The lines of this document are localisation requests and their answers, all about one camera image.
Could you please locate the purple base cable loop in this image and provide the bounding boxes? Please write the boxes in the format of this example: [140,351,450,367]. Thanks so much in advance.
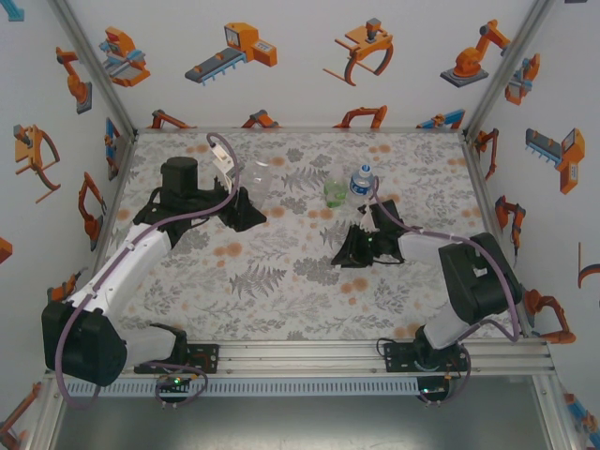
[418,344,472,408]
[154,360,208,410]

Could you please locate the clear unlabelled plastic bottle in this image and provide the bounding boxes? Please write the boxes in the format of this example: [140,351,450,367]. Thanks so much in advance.
[244,158,274,203]

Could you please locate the aluminium front mounting rails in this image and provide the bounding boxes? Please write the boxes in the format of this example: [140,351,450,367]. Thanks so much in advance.
[44,339,557,379]

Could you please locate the aluminium back rail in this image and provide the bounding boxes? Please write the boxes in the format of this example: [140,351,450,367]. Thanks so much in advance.
[135,125,468,135]

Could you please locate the aluminium frame leg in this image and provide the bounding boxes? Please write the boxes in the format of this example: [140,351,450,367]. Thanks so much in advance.
[25,379,67,450]
[533,374,582,450]

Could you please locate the aluminium frame post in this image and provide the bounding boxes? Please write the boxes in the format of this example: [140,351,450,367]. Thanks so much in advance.
[46,0,140,142]
[463,0,562,142]

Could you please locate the green label plastic bottle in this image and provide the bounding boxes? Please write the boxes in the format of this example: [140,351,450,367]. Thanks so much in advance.
[322,176,349,210]

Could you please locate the blue label plastic bottle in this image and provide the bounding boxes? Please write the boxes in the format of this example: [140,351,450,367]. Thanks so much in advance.
[347,163,380,207]

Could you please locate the perforated metal cable tray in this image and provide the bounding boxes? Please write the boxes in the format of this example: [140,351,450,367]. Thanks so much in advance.
[65,377,419,398]

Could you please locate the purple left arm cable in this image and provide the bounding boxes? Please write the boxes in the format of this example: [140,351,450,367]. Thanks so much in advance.
[54,132,241,412]

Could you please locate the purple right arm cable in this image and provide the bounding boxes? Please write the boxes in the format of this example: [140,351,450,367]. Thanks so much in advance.
[369,173,522,343]

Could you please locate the grey floral tablecloth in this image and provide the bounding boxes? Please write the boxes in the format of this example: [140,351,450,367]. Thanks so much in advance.
[96,130,521,342]

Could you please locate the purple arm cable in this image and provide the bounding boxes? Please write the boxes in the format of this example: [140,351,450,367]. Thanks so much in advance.
[54,132,241,412]
[369,173,522,343]

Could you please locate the aluminium side rail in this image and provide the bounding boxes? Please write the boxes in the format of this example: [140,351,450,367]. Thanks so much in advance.
[461,133,535,338]
[88,133,140,263]

